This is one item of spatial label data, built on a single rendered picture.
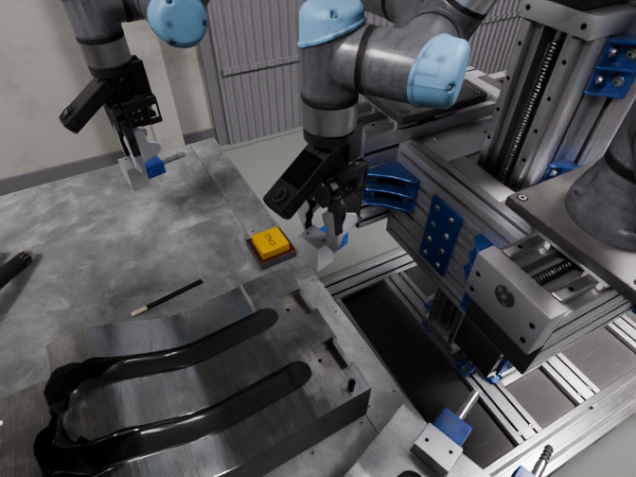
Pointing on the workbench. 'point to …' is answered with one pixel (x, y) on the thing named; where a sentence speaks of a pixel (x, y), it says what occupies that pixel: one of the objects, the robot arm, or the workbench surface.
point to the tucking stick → (166, 297)
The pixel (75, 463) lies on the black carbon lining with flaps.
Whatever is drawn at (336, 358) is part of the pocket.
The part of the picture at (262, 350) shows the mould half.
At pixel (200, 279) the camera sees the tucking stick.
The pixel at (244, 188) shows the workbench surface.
